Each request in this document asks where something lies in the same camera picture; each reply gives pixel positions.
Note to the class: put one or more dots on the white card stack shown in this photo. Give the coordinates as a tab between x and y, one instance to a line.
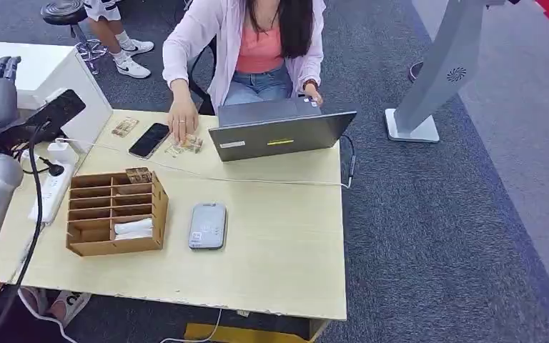
133	228

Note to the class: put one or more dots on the white power strip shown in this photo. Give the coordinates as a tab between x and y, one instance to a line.
52	194

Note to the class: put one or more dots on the white plug adapter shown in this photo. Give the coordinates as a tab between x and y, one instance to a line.
61	152

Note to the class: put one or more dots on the seated person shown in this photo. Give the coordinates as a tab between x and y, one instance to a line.
217	28

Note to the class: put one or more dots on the standing person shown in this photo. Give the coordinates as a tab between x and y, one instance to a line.
97	7

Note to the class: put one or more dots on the grey floor stand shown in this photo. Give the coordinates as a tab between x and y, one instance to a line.
445	71

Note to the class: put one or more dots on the grey laptop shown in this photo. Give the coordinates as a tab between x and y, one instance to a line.
279	137

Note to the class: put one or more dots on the cards pile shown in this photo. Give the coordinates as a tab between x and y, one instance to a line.
190	143

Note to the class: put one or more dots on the white shoe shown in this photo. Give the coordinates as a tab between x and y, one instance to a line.
71	303

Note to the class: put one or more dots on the person's hand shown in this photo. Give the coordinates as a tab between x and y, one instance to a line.
313	93
182	120

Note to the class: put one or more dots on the grey flat device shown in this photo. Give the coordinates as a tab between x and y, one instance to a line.
207	227

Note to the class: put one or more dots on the black smartphone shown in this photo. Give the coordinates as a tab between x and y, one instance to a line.
149	140

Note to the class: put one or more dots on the white cabinet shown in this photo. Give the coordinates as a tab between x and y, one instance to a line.
42	61

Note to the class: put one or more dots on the dark wristwatch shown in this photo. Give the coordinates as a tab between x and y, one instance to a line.
310	84

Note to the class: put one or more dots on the yellow box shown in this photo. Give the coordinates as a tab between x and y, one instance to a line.
236	335

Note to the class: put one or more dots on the wooden card box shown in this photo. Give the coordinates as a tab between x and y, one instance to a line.
161	213

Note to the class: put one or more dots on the black round stool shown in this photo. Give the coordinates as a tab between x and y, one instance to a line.
61	12

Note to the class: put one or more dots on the black flat box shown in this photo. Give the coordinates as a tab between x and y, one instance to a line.
59	110

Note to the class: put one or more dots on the black office chair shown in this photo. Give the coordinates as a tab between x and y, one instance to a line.
204	102

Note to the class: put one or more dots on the person's right hand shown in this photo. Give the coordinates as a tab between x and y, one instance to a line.
182	120

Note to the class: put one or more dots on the brown patterned card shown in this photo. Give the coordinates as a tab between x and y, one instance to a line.
125	127

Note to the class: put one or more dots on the person's left hand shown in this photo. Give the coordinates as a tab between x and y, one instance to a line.
313	93

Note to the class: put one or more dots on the brown card in box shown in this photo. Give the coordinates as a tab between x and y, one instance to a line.
138	175

